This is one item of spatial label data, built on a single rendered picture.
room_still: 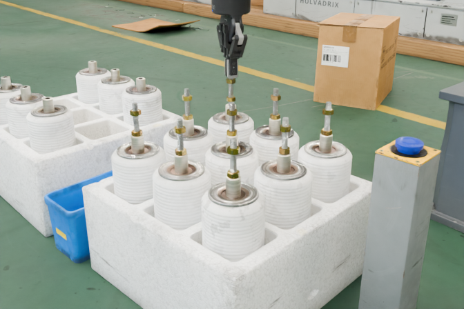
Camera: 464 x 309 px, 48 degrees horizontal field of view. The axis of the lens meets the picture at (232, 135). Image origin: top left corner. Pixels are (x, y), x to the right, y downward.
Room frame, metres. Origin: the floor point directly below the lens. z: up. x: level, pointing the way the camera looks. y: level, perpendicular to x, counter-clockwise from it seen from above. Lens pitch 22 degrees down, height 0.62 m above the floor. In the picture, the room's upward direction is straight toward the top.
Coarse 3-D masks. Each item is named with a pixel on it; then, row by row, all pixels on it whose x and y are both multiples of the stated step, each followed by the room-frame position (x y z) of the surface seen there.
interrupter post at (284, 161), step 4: (280, 156) 0.76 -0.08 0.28; (284, 156) 0.76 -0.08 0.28; (288, 156) 0.76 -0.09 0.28; (280, 160) 0.76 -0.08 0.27; (284, 160) 0.76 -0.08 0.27; (288, 160) 0.76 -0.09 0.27; (280, 164) 0.76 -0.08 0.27; (284, 164) 0.76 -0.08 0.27; (288, 164) 0.76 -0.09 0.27; (280, 168) 0.76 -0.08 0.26; (284, 168) 0.76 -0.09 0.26; (288, 168) 0.76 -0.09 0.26; (284, 172) 0.76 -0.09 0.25
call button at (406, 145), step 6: (402, 138) 0.72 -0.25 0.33; (408, 138) 0.72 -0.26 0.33; (414, 138) 0.72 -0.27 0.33; (396, 144) 0.70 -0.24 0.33; (402, 144) 0.69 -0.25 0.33; (408, 144) 0.69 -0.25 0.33; (414, 144) 0.69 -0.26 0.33; (420, 144) 0.69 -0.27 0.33; (402, 150) 0.70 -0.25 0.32; (408, 150) 0.69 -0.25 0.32; (414, 150) 0.69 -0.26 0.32
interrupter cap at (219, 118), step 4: (220, 112) 1.05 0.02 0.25; (224, 112) 1.05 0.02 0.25; (240, 112) 1.05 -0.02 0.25; (216, 116) 1.03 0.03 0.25; (220, 116) 1.03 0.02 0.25; (224, 116) 1.03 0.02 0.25; (236, 116) 1.03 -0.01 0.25; (240, 116) 1.03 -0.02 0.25; (244, 116) 1.03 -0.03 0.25; (248, 116) 1.03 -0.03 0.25; (216, 120) 1.00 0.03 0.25; (220, 120) 1.00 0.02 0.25; (224, 120) 1.01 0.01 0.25; (228, 120) 1.01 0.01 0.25; (236, 120) 1.01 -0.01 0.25; (240, 120) 1.00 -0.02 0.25; (244, 120) 1.00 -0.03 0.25; (248, 120) 1.01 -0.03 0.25; (224, 124) 0.99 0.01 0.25; (228, 124) 0.98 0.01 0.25; (236, 124) 0.99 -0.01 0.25
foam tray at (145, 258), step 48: (96, 192) 0.83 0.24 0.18; (96, 240) 0.83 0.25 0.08; (144, 240) 0.72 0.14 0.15; (192, 240) 0.67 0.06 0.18; (288, 240) 0.67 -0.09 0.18; (336, 240) 0.76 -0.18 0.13; (144, 288) 0.73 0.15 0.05; (192, 288) 0.64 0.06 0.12; (240, 288) 0.59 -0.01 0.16; (288, 288) 0.66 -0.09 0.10; (336, 288) 0.77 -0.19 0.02
